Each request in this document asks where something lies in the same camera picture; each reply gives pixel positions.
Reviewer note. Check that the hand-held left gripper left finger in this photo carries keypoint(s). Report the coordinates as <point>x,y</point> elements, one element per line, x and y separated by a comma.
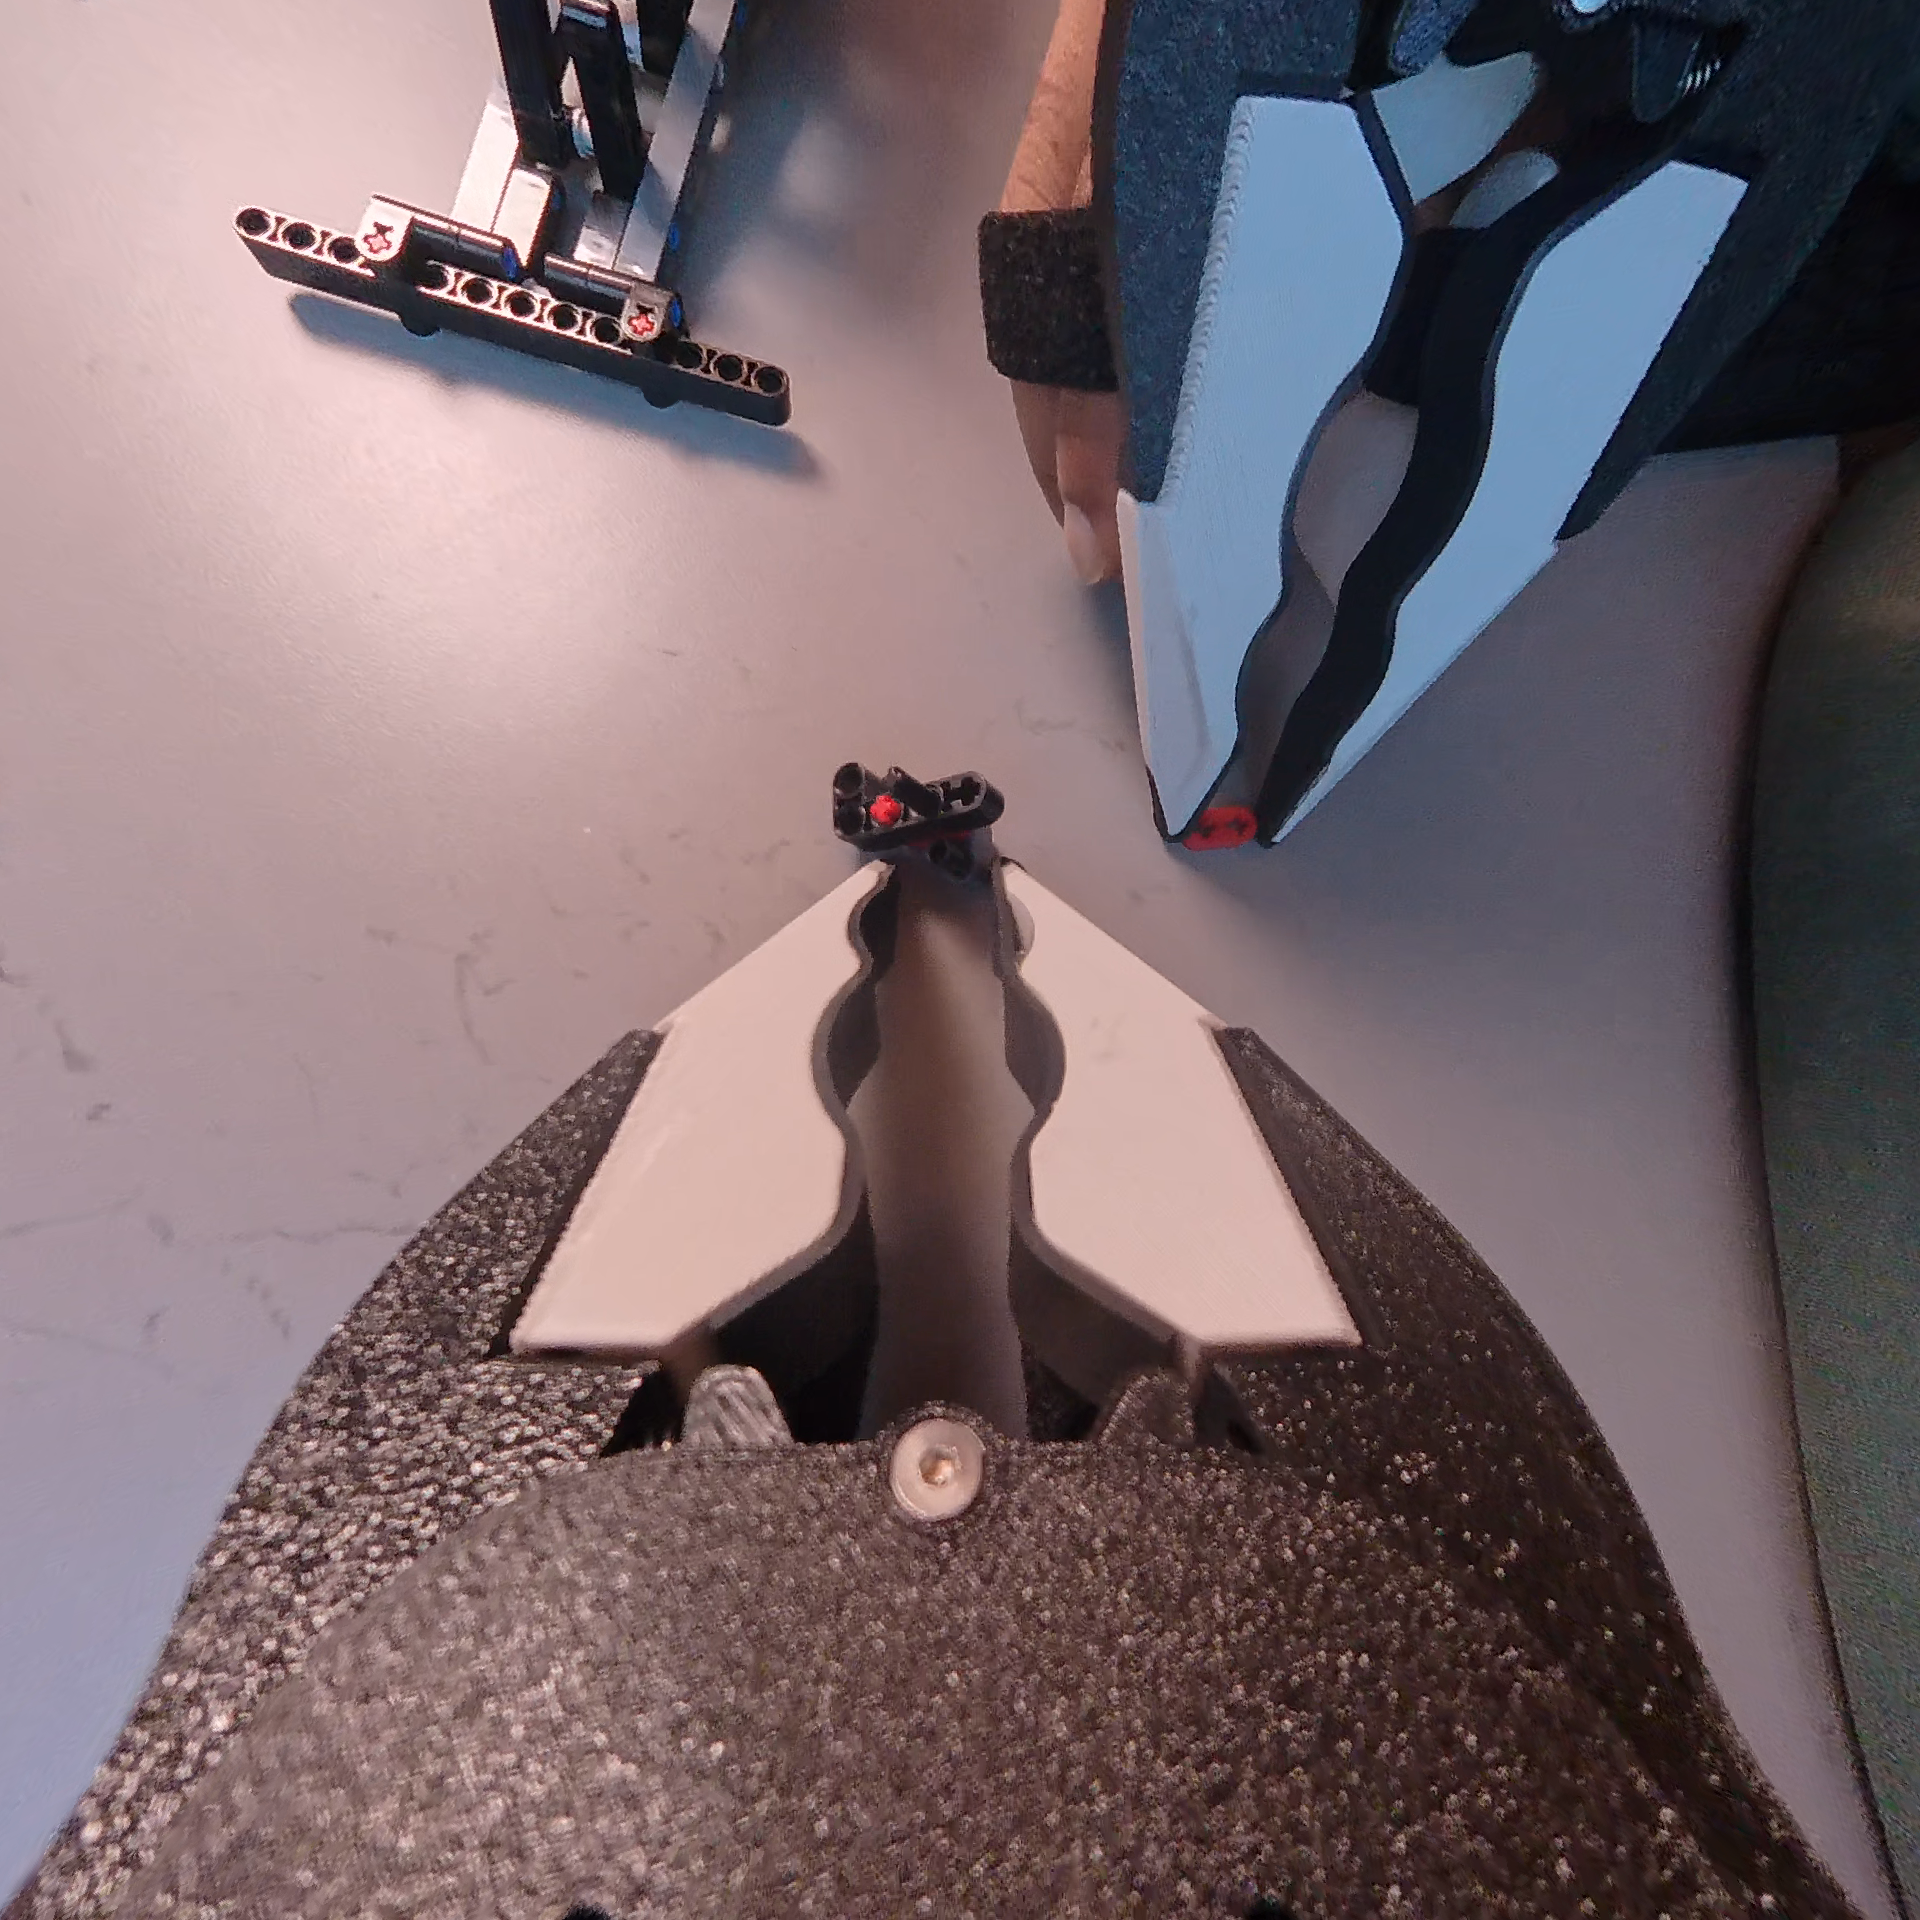
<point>691,1184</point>

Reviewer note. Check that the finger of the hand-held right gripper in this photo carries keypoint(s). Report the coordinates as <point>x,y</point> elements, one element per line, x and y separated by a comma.
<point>1590,376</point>
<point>1276,300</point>

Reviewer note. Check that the small black red lego assembly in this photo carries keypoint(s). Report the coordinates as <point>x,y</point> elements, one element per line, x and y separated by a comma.
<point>939,790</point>

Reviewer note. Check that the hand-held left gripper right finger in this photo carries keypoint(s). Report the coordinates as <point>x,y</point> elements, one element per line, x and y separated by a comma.
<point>1184,1184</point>

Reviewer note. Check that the grey desk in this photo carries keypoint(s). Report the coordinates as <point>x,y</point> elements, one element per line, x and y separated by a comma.
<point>375,749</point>

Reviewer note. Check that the brick vehicle model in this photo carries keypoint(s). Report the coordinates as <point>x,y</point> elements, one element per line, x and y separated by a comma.
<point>510,293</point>

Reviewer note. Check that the small red liftarm brick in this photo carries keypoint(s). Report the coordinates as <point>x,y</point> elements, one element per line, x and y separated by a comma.
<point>1224,825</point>

